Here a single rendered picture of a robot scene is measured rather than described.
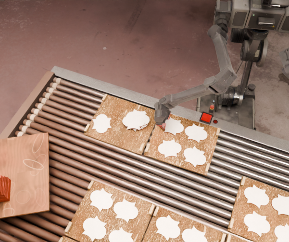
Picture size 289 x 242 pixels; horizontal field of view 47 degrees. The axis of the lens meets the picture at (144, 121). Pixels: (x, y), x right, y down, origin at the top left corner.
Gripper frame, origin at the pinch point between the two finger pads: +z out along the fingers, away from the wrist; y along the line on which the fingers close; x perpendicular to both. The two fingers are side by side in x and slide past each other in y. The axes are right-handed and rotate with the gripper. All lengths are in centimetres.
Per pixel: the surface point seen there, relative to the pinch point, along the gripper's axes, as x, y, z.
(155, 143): -2.1, 15.8, 1.2
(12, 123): -93, 34, -26
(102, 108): -44.1, 2.0, -10.9
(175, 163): 13.8, 24.1, 5.8
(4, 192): -58, 81, -33
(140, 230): 8, 70, 5
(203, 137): 24.9, 1.0, 7.6
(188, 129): 14.7, -0.9, 4.7
